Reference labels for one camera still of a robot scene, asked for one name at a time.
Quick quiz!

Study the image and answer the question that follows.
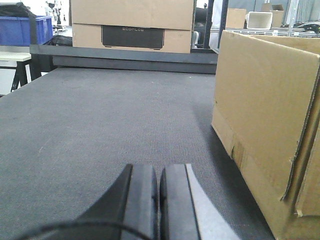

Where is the blue crate background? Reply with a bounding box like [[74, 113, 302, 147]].
[[0, 16, 53, 47]]

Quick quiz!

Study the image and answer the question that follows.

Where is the white plastic bin background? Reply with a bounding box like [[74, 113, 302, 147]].
[[245, 11, 273, 30]]

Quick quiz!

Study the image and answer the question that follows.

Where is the printed brown cardboard box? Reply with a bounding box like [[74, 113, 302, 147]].
[[70, 0, 196, 54]]

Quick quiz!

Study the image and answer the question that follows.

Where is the small cardboard box background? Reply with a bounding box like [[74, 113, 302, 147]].
[[225, 8, 247, 29]]

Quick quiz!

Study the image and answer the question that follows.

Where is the dark conveyor side frame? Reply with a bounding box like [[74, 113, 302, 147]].
[[30, 44, 218, 75]]

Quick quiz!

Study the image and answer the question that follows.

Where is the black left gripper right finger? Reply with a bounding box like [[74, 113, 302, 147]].
[[159, 164, 239, 240]]

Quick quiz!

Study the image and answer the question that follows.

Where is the grey conveyor belt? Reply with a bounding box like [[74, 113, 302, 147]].
[[0, 68, 273, 240]]

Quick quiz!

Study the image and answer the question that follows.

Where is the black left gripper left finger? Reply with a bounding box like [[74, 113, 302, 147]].
[[48, 164, 158, 240]]

